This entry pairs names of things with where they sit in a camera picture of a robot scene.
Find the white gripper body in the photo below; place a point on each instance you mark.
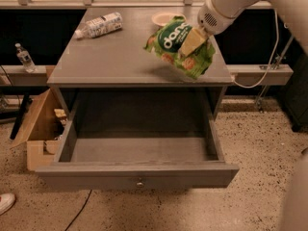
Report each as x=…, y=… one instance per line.
x=210, y=20

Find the metal rail ledge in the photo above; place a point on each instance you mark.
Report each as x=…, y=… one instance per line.
x=17, y=76

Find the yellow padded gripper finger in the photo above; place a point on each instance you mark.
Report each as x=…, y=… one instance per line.
x=195, y=38

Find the lying plastic water bottle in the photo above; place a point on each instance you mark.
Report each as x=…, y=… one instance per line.
x=100, y=26

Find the black stand leg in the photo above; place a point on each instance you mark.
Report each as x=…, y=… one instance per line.
x=26, y=101

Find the green rice chip bag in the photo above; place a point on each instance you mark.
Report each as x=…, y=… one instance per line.
x=166, y=42

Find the grey cabinet with top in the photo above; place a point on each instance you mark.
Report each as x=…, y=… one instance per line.
x=119, y=60

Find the metal drawer knob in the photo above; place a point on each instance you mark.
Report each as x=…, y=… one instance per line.
x=140, y=184

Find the white sneaker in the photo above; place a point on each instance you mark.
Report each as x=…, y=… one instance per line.
x=7, y=200

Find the small standing water bottle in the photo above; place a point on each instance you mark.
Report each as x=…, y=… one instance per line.
x=25, y=58

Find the white bowl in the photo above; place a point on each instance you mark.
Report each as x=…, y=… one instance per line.
x=161, y=19

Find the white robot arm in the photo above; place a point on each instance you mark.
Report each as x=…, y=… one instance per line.
x=295, y=211

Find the cardboard box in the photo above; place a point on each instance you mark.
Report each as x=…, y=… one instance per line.
x=40, y=131

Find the open grey top drawer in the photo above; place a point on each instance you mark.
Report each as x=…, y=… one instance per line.
x=166, y=138

